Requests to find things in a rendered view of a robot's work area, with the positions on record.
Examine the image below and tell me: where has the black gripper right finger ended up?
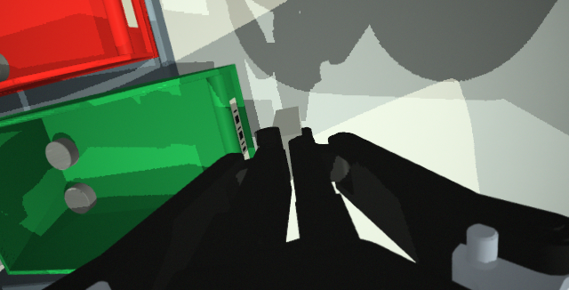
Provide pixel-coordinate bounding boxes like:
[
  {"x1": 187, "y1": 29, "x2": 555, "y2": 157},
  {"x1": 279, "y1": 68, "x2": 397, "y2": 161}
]
[{"x1": 285, "y1": 106, "x2": 569, "y2": 290}]

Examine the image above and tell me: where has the green bin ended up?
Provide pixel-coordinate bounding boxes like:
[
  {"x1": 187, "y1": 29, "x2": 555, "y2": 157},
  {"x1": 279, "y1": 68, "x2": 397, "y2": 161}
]
[{"x1": 0, "y1": 65, "x2": 256, "y2": 275}]

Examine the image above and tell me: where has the red bin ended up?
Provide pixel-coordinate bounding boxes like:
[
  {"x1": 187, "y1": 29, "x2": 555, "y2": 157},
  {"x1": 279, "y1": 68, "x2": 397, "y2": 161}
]
[{"x1": 0, "y1": 0, "x2": 152, "y2": 95}]

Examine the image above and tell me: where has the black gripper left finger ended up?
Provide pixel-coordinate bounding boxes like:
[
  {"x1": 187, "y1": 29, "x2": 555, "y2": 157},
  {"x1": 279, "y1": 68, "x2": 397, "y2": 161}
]
[{"x1": 42, "y1": 109, "x2": 294, "y2": 290}]

